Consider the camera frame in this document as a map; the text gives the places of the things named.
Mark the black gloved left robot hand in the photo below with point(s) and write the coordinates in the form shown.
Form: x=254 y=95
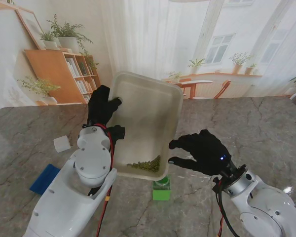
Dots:
x=98 y=108

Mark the scattered green beans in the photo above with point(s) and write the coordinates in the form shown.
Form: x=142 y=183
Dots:
x=148 y=165

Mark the white square jar lid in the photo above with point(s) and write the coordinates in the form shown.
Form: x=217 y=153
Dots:
x=62 y=144

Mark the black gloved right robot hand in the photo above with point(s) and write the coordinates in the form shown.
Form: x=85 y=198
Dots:
x=207 y=153

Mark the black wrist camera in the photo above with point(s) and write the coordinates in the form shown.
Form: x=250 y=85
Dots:
x=215 y=184
x=118 y=133

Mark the green square jar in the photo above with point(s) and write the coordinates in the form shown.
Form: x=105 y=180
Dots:
x=160 y=192

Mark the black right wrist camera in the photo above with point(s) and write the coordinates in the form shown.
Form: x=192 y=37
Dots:
x=215 y=184

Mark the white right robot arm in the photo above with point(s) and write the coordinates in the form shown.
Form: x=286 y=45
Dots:
x=261 y=207

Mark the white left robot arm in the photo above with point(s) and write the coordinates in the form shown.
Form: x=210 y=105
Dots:
x=71 y=197

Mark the blue plastic scraper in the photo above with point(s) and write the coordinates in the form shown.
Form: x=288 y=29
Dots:
x=43 y=181

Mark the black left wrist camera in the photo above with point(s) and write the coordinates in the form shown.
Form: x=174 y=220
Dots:
x=118 y=133

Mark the cream baking tray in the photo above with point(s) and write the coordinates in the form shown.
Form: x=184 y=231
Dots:
x=148 y=116

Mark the printed room backdrop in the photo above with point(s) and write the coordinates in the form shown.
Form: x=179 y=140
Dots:
x=236 y=49

